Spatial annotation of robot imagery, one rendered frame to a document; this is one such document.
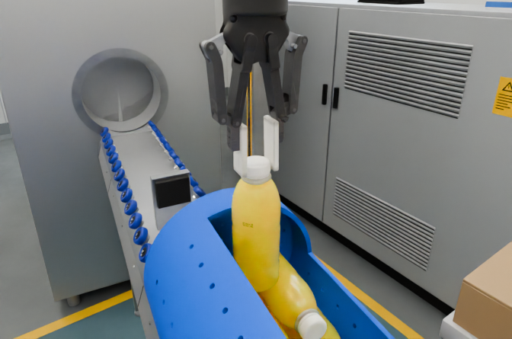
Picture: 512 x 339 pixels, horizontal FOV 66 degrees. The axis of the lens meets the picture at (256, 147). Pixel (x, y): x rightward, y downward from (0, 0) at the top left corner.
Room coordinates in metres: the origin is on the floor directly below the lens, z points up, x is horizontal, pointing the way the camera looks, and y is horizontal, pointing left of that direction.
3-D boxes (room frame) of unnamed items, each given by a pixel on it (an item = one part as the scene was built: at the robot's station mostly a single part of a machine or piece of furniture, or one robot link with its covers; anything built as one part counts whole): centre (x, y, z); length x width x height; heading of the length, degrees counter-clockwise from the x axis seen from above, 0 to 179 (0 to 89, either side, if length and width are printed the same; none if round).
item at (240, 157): (0.47, 0.02, 1.35); 0.03 x 0.01 x 0.07; 26
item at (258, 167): (0.48, 0.00, 1.32); 0.04 x 0.04 x 0.02
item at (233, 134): (0.46, 0.04, 1.37); 0.03 x 0.01 x 0.05; 116
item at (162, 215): (0.92, 0.22, 1.00); 0.10 x 0.04 x 0.15; 116
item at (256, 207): (0.48, 0.00, 1.22); 0.07 x 0.07 x 0.19
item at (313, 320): (0.41, -0.08, 1.10); 0.04 x 0.02 x 0.04; 116
